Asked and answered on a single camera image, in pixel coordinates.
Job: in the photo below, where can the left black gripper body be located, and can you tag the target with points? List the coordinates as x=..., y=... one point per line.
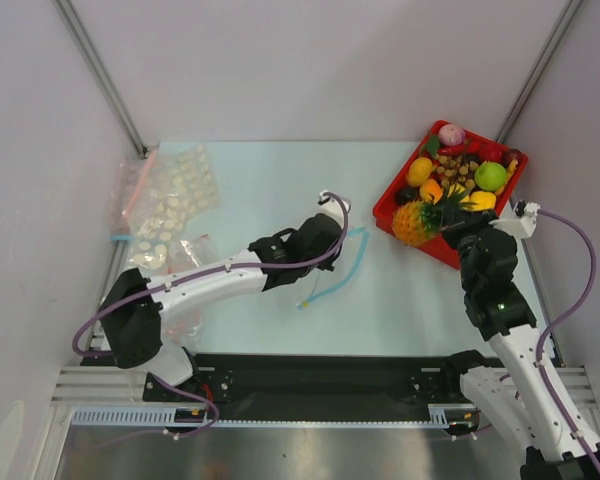
x=327, y=266

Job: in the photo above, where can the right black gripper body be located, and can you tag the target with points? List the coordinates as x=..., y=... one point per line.
x=466, y=222

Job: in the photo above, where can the clear blue-zipper bag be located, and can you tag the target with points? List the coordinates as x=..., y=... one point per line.
x=326, y=283

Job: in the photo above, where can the toy pineapple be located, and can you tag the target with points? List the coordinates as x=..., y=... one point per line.
x=418, y=222

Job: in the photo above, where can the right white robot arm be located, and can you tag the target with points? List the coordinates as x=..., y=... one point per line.
x=538, y=419

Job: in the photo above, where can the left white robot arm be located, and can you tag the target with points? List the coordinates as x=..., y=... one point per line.
x=137, y=307

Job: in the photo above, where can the dotted zip bag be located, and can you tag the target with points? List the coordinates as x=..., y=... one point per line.
x=181, y=187

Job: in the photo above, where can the pink zipper bag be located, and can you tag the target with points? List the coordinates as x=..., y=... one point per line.
x=131, y=177

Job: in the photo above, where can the red plastic tray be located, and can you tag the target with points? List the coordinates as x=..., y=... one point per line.
x=437, y=248

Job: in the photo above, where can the yellow toy bell pepper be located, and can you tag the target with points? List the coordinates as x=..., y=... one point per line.
x=482, y=200

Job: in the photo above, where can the yellow toy lemon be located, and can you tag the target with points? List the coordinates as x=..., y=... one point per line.
x=456, y=190

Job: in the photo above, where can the green toy apple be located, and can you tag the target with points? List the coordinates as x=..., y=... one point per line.
x=490, y=176

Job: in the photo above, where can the orange yellow toy mango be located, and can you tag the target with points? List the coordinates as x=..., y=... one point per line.
x=430, y=191

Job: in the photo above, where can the brown toy nut cluster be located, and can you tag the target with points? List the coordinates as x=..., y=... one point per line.
x=456, y=170

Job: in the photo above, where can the dark purple toy plum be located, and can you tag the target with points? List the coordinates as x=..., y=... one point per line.
x=406, y=195

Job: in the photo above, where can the dark red toy cherry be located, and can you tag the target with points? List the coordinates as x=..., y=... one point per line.
x=511, y=158

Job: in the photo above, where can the yellow toy potato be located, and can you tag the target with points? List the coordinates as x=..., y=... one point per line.
x=419, y=171

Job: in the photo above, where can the red toy chili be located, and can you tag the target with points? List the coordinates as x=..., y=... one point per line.
x=452, y=150

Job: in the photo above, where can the pink toy onion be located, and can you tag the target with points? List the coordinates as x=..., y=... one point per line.
x=451, y=135

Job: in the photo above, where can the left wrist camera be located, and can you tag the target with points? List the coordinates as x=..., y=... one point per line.
x=335, y=207

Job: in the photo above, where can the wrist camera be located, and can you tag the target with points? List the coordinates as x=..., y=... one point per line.
x=522, y=224
x=335, y=207

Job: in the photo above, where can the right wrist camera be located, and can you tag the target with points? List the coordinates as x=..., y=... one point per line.
x=522, y=224

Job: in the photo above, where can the white cable duct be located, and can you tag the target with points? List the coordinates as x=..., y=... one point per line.
x=435, y=416

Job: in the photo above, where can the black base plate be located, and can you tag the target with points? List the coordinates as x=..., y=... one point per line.
x=327, y=387

